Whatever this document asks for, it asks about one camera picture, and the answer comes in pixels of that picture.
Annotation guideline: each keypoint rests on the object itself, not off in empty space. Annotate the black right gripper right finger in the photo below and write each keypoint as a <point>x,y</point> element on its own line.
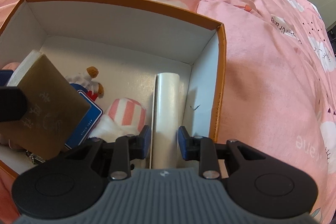
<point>200,149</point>

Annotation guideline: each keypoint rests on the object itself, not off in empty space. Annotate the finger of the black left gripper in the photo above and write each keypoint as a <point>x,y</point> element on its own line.
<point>13,102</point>

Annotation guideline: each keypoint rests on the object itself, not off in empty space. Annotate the small raccoon plush toy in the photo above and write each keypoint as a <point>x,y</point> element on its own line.
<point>85,82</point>

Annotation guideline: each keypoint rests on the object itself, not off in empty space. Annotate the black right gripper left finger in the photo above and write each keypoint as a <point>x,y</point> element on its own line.
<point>127,148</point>

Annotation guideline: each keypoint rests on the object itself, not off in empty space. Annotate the blue Ocean Park tag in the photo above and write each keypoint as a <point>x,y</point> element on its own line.
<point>89,120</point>

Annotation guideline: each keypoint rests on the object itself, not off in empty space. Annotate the pink printed duvet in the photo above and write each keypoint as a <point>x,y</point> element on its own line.
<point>279,93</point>

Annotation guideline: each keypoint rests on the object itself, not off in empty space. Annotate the white rectangular box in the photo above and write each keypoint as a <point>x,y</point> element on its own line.
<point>165,117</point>

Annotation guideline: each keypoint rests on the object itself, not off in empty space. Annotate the pink fabric pouch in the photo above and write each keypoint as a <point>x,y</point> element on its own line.
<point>9,68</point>

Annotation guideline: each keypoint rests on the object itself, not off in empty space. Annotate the orange cardboard storage box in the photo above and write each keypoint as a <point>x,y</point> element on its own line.
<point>130,42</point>

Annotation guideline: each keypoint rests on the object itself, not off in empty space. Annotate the gold patterned book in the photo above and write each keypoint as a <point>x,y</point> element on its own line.
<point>55,107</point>

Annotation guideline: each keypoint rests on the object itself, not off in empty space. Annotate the white mouse plush toy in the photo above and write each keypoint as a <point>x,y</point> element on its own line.
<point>124,116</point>

